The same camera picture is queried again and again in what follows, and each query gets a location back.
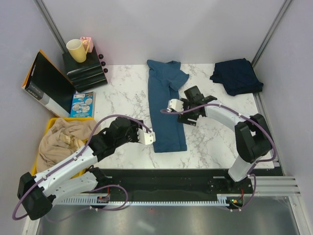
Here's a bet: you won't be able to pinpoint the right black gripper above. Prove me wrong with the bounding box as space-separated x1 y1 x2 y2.
177 98 199 127

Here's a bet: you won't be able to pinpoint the teal blue t-shirt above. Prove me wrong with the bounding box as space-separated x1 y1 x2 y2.
147 60 189 153

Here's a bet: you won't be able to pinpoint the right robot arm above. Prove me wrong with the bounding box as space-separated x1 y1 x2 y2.
178 86 274 193

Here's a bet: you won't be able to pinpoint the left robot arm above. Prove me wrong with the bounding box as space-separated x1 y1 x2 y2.
12 115 155 220

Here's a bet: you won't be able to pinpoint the folded navy t-shirt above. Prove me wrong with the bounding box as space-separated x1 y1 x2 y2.
210 58 264 96

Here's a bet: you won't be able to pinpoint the blue picture booklet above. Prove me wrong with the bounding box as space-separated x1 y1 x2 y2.
70 92 95 118

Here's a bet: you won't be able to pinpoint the beige t-shirt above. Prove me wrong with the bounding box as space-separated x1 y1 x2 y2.
36 117 98 175

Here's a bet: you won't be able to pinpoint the black stepped stand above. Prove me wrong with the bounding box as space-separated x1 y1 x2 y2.
63 46 108 93

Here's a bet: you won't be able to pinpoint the pink small box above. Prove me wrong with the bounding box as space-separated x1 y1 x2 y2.
80 37 94 53

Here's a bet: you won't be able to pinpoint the black orange cardboard box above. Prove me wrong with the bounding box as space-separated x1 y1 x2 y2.
22 50 76 118

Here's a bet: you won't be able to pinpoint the yellow ceramic mug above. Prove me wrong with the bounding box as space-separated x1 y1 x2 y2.
66 39 87 63

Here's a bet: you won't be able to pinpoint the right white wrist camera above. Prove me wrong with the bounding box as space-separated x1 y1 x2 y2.
166 99 184 112

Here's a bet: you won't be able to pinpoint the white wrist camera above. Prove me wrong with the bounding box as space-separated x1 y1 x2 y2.
137 129 156 145
166 99 184 112

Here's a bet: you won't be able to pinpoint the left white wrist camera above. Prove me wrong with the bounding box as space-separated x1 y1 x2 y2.
137 129 156 145

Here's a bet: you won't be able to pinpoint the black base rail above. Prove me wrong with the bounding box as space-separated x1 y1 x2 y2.
88 167 253 200

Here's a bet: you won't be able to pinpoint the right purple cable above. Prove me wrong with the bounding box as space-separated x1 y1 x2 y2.
160 103 277 212

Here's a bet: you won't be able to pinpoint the purple cable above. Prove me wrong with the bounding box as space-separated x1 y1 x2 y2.
11 114 154 223
160 103 277 212

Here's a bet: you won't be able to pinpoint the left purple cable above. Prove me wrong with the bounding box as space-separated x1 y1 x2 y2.
11 114 154 223

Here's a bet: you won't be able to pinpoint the grey slotted cable duct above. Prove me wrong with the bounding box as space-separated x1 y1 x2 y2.
57 192 239 207

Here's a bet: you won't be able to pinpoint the right aluminium frame post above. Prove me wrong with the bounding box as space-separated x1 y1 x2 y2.
251 0 293 68

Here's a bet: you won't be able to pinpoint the aluminium frame post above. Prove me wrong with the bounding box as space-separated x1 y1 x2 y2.
251 0 293 68
33 0 67 53

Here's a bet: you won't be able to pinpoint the left aluminium frame post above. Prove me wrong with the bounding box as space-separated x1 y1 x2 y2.
33 0 67 53

